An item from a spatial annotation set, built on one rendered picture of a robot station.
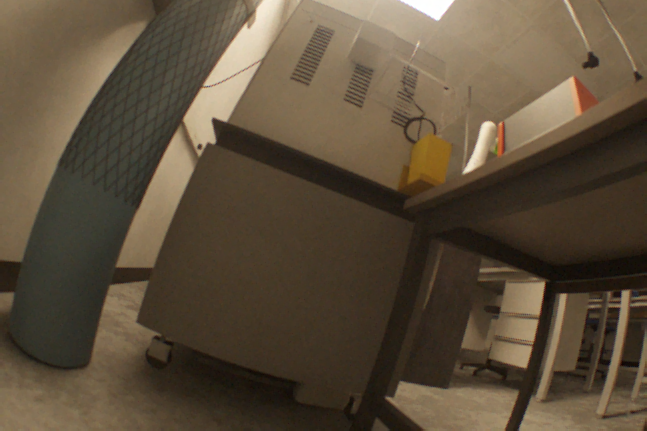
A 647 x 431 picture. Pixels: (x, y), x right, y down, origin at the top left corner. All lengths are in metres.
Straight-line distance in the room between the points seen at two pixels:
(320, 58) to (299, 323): 0.87
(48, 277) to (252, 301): 0.50
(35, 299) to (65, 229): 0.17
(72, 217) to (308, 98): 0.75
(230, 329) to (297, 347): 0.18
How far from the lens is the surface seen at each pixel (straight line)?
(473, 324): 3.05
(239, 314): 0.80
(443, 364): 1.87
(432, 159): 0.89
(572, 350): 2.50
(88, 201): 0.66
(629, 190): 0.65
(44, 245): 0.69
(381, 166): 0.95
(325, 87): 1.01
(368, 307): 0.86
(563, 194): 0.50
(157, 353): 0.93
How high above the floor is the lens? 0.41
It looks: 19 degrees up
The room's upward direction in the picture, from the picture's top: 19 degrees clockwise
